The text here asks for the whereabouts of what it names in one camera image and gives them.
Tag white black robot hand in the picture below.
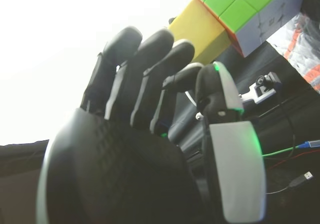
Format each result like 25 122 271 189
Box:
35 25 268 224

